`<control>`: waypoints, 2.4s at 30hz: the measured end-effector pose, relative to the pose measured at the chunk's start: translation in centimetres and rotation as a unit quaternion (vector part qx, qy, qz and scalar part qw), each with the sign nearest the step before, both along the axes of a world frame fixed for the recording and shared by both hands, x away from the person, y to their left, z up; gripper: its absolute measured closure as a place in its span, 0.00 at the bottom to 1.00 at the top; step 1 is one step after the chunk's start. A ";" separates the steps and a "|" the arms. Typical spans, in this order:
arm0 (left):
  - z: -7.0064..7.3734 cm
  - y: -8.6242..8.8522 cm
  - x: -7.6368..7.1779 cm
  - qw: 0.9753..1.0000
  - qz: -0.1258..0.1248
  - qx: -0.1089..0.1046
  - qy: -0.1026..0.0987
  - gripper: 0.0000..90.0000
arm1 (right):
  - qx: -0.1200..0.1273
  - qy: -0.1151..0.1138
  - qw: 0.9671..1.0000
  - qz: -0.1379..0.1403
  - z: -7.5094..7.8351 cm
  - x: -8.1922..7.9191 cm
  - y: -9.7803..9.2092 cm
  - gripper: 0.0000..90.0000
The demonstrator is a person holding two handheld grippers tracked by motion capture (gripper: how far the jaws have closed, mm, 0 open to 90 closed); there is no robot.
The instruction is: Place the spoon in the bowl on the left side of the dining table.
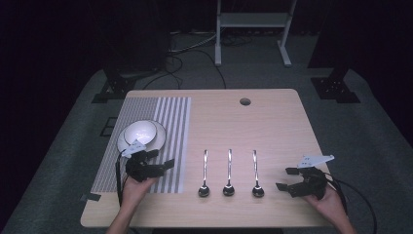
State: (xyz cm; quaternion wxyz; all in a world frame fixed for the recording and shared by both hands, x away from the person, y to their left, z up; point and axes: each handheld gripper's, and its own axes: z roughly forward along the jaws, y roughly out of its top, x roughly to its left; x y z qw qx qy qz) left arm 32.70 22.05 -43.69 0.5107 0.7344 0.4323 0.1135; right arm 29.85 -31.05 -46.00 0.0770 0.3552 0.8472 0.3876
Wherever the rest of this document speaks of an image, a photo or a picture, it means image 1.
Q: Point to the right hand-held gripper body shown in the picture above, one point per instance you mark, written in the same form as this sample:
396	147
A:
311	182

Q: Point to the metal spoon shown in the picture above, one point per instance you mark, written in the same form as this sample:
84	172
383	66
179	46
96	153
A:
204	175
229	175
256	177

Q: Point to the white metal stand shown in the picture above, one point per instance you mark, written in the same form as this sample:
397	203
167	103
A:
253	20

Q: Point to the grey striped placemat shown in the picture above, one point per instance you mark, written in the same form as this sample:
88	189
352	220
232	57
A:
168	130

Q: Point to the person's left hand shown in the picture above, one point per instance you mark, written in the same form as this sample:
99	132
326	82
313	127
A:
135	191

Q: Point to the person's right hand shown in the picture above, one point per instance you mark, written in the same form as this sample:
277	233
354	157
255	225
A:
328	206

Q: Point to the black stand base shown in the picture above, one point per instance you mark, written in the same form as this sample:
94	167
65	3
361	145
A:
113	87
336	87

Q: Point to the black floor frame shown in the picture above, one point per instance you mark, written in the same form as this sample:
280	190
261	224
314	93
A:
108	126

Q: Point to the white bowl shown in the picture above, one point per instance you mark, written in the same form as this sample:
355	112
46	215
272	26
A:
141	132

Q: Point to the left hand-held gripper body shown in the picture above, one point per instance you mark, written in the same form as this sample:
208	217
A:
140	169

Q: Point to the black tape strip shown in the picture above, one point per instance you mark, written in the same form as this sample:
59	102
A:
91	196

